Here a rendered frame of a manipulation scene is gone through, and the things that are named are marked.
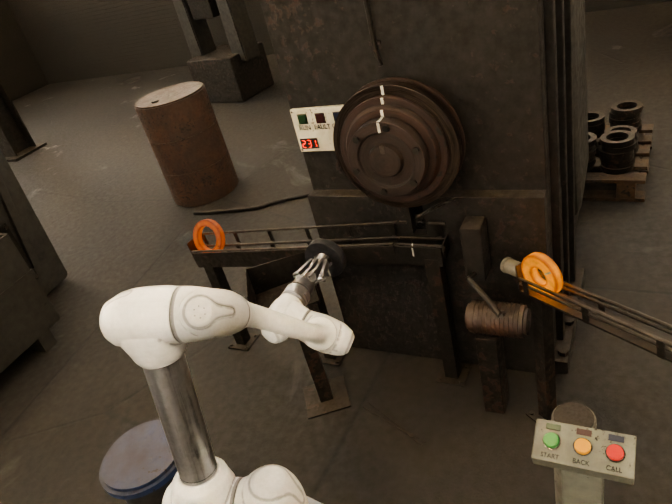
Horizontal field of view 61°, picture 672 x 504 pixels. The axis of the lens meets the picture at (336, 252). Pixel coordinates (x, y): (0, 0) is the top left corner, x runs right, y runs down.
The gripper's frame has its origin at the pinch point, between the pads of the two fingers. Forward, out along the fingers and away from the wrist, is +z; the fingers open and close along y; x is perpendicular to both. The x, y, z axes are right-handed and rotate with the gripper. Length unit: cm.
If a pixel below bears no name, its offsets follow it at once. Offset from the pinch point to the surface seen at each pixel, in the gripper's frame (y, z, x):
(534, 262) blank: 70, 14, -10
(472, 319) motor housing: 47, 10, -35
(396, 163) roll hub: 26.4, 19.6, 25.4
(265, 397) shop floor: -54, -8, -84
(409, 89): 32, 30, 47
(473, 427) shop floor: 44, -2, -85
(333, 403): -19, -4, -83
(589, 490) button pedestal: 92, -49, -34
